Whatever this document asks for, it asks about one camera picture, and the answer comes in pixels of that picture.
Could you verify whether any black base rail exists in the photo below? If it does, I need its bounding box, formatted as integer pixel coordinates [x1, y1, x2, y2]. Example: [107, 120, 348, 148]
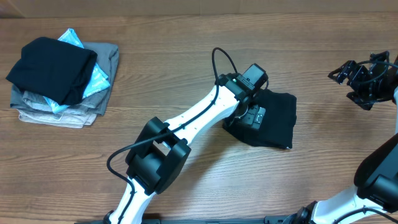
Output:
[74, 215, 299, 224]

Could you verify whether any folded light blue garment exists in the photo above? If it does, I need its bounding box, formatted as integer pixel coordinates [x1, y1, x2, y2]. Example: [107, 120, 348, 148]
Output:
[44, 28, 112, 114]

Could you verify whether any folded beige garment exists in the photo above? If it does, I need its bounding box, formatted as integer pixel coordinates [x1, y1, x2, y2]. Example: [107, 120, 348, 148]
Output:
[18, 109, 97, 129]

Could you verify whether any black t-shirt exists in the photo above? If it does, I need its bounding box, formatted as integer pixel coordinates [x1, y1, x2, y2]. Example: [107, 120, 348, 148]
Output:
[223, 90, 297, 149]

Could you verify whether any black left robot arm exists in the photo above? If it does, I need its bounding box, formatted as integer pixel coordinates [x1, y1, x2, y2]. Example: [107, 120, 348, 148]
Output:
[102, 72, 269, 223]

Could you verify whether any folded grey garment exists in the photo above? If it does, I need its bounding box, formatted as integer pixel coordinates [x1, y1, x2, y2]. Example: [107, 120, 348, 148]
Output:
[10, 42, 119, 115]

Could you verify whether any folded black garment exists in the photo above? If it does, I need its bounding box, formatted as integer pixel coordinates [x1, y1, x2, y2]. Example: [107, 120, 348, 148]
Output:
[6, 37, 97, 105]

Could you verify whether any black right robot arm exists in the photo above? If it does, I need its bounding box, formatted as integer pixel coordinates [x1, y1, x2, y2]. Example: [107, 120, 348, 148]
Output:
[283, 51, 397, 223]

